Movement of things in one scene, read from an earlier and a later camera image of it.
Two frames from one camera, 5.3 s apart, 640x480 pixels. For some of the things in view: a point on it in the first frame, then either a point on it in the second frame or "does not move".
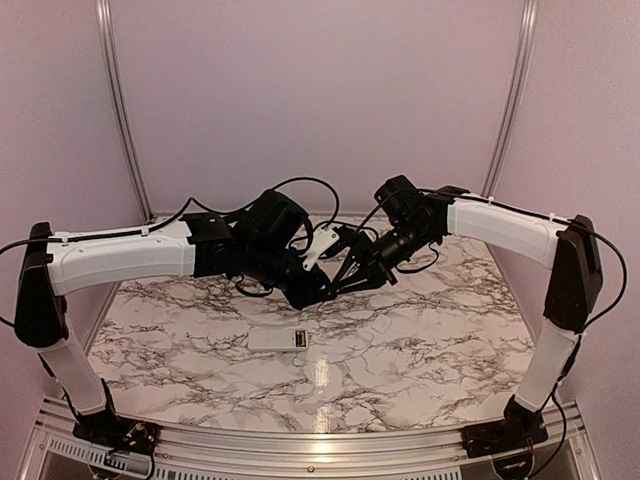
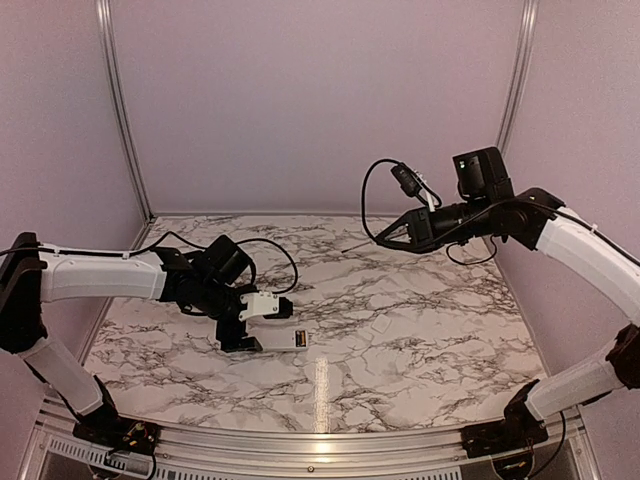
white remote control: x=278 y=339 does not move
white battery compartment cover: x=380 y=323 does not move
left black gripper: x=311 y=291 -> x=226 y=334
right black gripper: x=367 y=255 -> x=421 y=232
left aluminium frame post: x=106 y=42 does not move
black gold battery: x=300 y=338 does not move
